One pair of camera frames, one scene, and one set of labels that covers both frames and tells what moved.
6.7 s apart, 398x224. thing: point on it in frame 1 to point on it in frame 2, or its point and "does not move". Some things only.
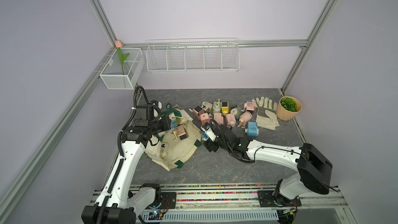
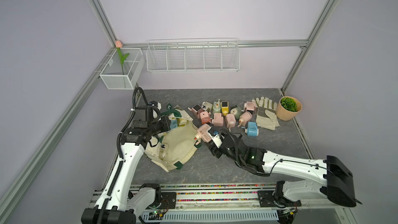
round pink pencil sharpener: (244, 117) does not move
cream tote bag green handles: (176, 145) does not move
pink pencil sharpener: (180, 133) to (202, 134)
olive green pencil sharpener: (236, 110) does not move
